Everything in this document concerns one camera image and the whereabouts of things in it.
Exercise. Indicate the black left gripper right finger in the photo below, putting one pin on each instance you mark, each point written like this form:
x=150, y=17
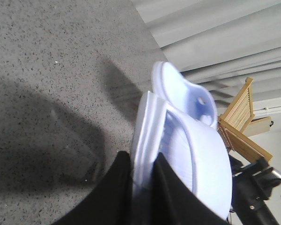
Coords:
x=173, y=203

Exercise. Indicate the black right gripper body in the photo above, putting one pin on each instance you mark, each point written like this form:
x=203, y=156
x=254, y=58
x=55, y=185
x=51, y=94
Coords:
x=252, y=185

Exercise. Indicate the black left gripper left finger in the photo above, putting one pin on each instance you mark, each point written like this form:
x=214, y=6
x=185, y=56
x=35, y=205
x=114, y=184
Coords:
x=108, y=203

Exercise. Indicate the light blue slipper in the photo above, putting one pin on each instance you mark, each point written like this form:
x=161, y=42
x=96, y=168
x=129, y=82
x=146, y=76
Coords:
x=194, y=150
x=190, y=98

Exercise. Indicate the wooden slatted rack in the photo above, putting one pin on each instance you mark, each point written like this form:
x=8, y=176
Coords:
x=235, y=120

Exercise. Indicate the pale green curtain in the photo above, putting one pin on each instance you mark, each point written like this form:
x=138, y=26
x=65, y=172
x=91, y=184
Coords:
x=219, y=43

